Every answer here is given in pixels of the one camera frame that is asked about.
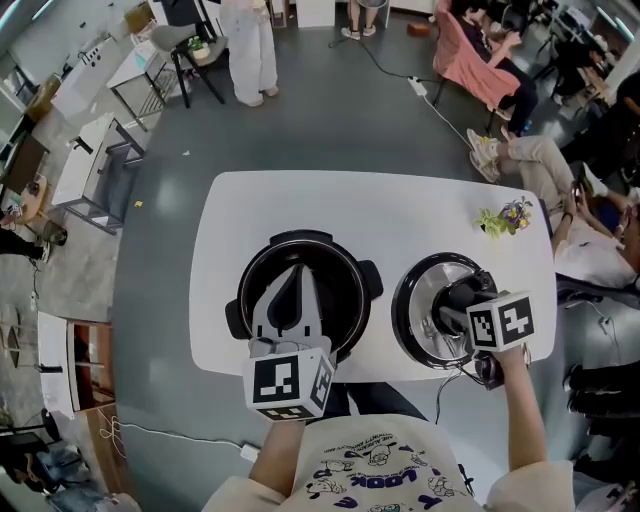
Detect white side table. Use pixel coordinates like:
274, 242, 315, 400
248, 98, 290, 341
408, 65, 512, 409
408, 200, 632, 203
51, 112, 147, 236

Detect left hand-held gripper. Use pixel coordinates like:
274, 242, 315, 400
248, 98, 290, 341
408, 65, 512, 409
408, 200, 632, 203
243, 263, 337, 424

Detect small potted flower plant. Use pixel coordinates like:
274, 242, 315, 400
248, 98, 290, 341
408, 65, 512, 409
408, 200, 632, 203
473, 195, 534, 239

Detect wooden cabinet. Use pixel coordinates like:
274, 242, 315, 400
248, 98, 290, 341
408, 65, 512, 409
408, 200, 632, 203
66, 319, 132, 497

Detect person's cream printed shirt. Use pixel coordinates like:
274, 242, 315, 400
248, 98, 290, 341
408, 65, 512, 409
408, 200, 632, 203
201, 413, 576, 512

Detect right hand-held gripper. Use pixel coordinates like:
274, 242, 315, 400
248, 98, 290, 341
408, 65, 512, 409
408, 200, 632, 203
432, 272, 535, 354

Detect black power cable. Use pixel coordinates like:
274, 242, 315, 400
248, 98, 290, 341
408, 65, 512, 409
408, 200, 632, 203
433, 349, 504, 427

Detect grey chair black legs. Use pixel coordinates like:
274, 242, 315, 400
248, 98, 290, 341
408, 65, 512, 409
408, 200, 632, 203
148, 22, 232, 110

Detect person's dark trousers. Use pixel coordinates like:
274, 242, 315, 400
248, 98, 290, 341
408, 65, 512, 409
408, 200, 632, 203
322, 382, 429, 422

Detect person's right forearm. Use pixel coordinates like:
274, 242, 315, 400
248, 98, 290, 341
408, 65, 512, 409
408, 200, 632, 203
492, 343, 550, 479

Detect person's left forearm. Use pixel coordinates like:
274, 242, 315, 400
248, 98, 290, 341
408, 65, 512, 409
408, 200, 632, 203
248, 418, 307, 496

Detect small green potted plant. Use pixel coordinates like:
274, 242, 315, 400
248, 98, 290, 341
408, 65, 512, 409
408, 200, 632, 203
186, 35, 212, 62

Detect black phone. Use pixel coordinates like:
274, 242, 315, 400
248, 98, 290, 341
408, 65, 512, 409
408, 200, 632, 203
570, 160, 590, 202

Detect black bag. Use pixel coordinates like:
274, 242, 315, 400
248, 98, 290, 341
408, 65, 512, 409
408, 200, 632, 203
566, 363, 640, 464

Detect white metal frame table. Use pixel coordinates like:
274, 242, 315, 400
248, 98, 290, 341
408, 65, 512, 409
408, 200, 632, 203
106, 38, 181, 132

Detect round wooden stool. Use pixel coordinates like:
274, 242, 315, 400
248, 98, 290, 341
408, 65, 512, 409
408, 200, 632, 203
18, 173, 52, 222

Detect pink armchair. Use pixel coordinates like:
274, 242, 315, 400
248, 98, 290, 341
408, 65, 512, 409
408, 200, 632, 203
431, 0, 522, 112

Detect white charger with cable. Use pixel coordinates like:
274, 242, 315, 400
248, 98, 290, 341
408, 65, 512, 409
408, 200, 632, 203
113, 421, 260, 462

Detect black steel pressure cooker lid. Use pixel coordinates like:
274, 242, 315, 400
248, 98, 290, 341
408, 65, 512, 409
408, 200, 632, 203
392, 252, 501, 371

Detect black pressure cooker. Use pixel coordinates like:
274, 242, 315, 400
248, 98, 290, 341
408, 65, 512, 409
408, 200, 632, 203
224, 228, 385, 365

